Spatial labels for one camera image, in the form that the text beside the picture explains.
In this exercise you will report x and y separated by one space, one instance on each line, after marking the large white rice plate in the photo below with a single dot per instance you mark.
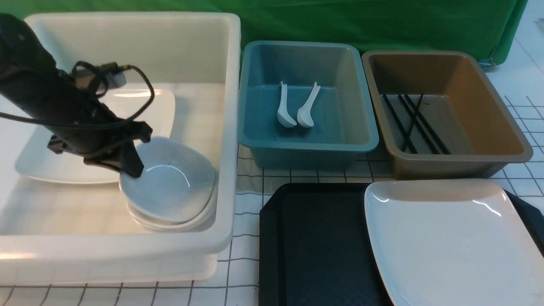
457 242

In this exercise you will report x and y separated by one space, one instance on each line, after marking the teal plastic bin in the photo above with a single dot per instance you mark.
343 115

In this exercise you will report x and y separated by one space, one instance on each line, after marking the black serving tray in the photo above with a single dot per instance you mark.
315 248

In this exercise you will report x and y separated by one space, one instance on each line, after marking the large white plastic bin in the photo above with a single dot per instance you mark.
71 234

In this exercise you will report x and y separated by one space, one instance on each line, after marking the white spoon in teal bin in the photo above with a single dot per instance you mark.
304 116

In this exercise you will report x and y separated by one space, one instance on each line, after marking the white bowl in bin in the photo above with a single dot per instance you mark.
170 225

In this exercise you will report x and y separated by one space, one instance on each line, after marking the green backdrop cloth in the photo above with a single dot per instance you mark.
484 29

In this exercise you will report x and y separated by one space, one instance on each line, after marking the white bowl tray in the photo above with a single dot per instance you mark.
199 212
176 183

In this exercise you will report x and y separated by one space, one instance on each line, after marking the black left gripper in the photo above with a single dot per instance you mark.
87 128

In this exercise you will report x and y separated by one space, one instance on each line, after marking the metal clip on backdrop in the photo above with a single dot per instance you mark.
487 64

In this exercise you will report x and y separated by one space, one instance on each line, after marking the white square plate in bin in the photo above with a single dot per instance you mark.
36 161

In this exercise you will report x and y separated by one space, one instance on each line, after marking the white soup spoon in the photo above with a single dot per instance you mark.
283 116

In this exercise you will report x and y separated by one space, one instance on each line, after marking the black chopstick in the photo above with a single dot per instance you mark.
399 123
408 108
430 136
414 112

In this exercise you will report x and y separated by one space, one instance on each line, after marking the brown plastic bin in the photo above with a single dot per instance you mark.
461 105

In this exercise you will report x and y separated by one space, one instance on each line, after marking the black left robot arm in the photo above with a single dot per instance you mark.
29 73

